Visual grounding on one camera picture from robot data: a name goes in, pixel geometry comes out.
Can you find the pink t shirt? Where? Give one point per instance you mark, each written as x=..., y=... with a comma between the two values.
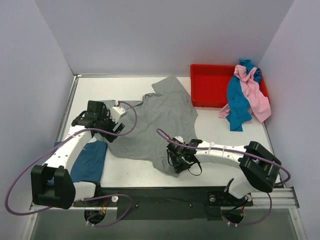
x=259, y=105

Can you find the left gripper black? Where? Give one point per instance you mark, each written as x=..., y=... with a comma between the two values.
x=113, y=130

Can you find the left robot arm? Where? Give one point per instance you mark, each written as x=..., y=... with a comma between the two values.
x=51, y=183

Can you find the teal t shirt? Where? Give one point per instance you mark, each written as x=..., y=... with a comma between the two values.
x=238, y=104

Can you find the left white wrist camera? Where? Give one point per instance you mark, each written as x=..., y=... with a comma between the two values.
x=116, y=113

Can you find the aluminium front rail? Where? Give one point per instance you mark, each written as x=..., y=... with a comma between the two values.
x=281, y=198

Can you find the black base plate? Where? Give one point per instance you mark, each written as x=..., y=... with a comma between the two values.
x=163, y=211

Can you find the folded dark blue t shirt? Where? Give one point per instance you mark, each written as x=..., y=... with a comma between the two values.
x=89, y=165

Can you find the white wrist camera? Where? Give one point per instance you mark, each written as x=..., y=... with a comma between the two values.
x=116, y=113
x=178, y=139

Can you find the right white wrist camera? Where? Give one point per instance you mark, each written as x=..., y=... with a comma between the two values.
x=178, y=139

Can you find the grey t shirt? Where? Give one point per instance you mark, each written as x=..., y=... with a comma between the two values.
x=168, y=107

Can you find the red plastic bin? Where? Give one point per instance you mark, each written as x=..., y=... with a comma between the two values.
x=209, y=84

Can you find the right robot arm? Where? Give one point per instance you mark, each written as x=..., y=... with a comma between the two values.
x=259, y=167

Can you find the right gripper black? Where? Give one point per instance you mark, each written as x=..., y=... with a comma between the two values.
x=178, y=162

